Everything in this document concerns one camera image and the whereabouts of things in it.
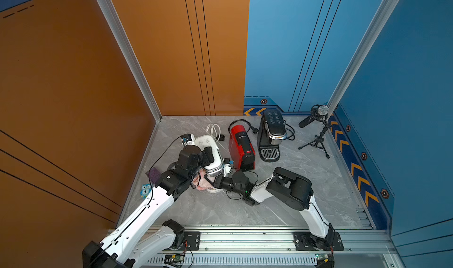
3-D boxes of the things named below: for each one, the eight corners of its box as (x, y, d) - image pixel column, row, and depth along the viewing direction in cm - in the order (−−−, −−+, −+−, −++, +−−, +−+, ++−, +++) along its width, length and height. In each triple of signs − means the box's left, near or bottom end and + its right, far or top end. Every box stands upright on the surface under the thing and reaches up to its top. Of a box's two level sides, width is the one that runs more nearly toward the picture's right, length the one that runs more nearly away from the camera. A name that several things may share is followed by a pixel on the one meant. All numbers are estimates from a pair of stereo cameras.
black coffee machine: (259, 162, 100) (265, 136, 82) (256, 136, 112) (261, 109, 94) (279, 162, 100) (289, 136, 82) (274, 136, 112) (282, 109, 94)
